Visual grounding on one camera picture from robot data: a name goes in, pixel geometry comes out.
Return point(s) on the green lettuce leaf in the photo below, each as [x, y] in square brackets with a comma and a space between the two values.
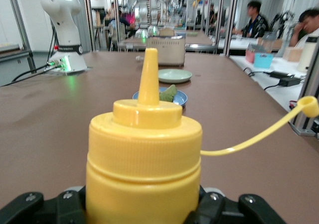
[168, 93]

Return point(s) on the grey cabinet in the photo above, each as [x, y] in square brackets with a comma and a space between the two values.
[12, 67]

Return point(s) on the cardboard box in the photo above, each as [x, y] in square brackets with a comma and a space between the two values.
[293, 54]

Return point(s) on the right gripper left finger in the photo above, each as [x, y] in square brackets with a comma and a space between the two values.
[49, 209]

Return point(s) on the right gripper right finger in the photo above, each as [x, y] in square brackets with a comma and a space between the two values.
[224, 211]

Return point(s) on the light blue storage box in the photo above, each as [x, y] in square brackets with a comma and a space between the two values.
[263, 61]

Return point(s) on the person in dark shirt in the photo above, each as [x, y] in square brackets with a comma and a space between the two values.
[122, 20]
[256, 25]

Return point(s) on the aluminium frame post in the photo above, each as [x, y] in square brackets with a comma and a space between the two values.
[230, 22]
[23, 27]

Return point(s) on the grey camera mount pole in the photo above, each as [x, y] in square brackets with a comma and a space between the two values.
[302, 89]

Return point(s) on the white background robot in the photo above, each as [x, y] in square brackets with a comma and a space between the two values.
[143, 12]

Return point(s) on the toasted bread slice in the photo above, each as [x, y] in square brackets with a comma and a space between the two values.
[167, 32]

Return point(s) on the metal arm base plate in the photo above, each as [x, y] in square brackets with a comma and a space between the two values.
[74, 72]

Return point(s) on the pink storage box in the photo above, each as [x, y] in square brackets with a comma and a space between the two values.
[249, 56]

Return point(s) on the pale green plate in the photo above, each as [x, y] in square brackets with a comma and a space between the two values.
[174, 76]

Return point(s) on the beige chrome toaster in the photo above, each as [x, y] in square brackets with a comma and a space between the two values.
[165, 52]

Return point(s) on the blue plate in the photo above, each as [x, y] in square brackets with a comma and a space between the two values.
[180, 98]

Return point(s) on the yellow squeeze bottle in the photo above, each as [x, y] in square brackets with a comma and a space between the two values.
[144, 159]

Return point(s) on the clear plastic container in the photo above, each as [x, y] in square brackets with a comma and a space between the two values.
[269, 42]

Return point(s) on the black power adapter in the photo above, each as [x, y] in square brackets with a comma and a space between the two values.
[281, 74]
[289, 81]

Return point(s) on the red clip leads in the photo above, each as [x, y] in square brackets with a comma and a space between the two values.
[292, 105]

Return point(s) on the person in light shirt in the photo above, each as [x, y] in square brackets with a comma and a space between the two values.
[306, 25]

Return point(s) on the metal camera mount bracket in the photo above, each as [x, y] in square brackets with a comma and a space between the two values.
[302, 130]

